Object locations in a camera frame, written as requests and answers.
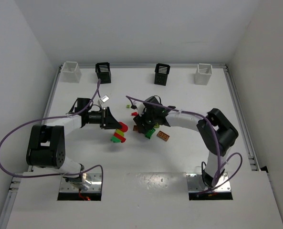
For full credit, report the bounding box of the green rounded end lego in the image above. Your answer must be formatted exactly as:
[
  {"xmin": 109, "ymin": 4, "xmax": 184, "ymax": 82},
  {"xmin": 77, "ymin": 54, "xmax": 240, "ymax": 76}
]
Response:
[{"xmin": 110, "ymin": 135, "xmax": 121, "ymax": 143}]

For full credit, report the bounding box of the green long lego brick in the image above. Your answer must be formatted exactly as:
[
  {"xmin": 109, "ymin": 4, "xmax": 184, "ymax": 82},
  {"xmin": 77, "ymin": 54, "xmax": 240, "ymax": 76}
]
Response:
[{"xmin": 145, "ymin": 128, "xmax": 156, "ymax": 139}]

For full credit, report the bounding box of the brown long lego plate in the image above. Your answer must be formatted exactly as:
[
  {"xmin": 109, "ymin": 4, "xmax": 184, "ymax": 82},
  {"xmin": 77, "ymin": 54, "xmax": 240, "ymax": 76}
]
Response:
[{"xmin": 157, "ymin": 131, "xmax": 170, "ymax": 142}]

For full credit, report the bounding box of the lime rounded lego brick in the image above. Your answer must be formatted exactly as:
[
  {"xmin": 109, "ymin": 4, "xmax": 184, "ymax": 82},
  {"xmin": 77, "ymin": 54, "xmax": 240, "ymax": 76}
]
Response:
[{"xmin": 115, "ymin": 129, "xmax": 124, "ymax": 136}]

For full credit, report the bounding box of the tan thin lego plate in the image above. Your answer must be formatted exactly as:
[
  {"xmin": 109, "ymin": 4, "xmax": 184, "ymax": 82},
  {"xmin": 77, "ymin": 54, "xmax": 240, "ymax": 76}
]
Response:
[{"xmin": 133, "ymin": 125, "xmax": 139, "ymax": 132}]

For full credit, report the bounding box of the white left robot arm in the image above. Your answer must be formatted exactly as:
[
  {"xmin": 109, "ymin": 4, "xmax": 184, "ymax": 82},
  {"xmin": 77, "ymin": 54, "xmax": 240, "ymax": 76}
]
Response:
[{"xmin": 26, "ymin": 107, "xmax": 122, "ymax": 178}]

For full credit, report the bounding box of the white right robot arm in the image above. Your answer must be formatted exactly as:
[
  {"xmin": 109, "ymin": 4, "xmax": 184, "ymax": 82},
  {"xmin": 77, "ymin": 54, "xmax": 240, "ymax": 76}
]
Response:
[{"xmin": 128, "ymin": 96, "xmax": 239, "ymax": 187}]

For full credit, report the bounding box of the black bin right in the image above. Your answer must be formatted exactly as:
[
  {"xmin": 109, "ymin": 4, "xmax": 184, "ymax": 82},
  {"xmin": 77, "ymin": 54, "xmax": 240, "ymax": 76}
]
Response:
[{"xmin": 154, "ymin": 63, "xmax": 170, "ymax": 86}]

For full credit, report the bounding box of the black bin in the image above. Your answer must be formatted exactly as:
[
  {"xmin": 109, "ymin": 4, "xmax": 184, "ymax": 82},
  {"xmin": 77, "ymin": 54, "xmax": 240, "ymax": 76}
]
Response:
[
  {"xmin": 95, "ymin": 62, "xmax": 111, "ymax": 84},
  {"xmin": 154, "ymin": 63, "xmax": 170, "ymax": 86}
]

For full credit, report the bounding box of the black bin left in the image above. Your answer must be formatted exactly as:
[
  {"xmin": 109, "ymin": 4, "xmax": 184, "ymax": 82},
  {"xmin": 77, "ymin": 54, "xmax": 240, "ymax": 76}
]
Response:
[{"xmin": 95, "ymin": 62, "xmax": 111, "ymax": 84}]

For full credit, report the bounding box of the white bin far left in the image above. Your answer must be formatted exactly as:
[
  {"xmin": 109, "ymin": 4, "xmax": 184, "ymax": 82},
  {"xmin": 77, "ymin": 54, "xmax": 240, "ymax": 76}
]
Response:
[{"xmin": 60, "ymin": 62, "xmax": 82, "ymax": 83}]

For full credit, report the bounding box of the white bin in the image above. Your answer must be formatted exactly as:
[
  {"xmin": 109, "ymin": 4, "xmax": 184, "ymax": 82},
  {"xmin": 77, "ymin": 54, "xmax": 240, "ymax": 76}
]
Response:
[
  {"xmin": 194, "ymin": 63, "xmax": 212, "ymax": 85},
  {"xmin": 60, "ymin": 62, "xmax": 82, "ymax": 83}
]

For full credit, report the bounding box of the white bin far right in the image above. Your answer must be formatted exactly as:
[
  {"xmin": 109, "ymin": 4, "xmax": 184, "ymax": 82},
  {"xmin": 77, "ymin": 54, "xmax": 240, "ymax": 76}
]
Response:
[{"xmin": 194, "ymin": 63, "xmax": 212, "ymax": 85}]

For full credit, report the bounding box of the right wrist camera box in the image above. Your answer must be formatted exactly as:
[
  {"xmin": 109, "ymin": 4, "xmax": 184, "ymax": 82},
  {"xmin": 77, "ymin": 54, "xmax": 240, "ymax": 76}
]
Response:
[{"xmin": 134, "ymin": 102, "xmax": 146, "ymax": 116}]

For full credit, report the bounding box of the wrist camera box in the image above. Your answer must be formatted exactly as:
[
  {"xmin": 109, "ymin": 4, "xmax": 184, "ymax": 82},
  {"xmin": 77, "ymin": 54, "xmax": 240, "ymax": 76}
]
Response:
[
  {"xmin": 98, "ymin": 95, "xmax": 109, "ymax": 107},
  {"xmin": 134, "ymin": 102, "xmax": 146, "ymax": 116}
]

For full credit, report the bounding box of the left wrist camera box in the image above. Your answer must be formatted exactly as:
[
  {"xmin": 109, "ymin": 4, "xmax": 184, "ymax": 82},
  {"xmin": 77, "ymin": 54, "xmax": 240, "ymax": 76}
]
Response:
[{"xmin": 98, "ymin": 95, "xmax": 109, "ymax": 107}]

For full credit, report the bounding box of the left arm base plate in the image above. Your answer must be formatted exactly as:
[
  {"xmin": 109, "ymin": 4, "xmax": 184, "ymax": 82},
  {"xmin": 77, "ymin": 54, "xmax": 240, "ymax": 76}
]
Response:
[{"xmin": 59, "ymin": 173, "xmax": 102, "ymax": 193}]

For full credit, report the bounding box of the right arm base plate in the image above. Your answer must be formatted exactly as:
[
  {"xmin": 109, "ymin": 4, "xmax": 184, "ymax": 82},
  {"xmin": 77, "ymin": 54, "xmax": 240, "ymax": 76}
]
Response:
[{"xmin": 186, "ymin": 173, "xmax": 231, "ymax": 194}]

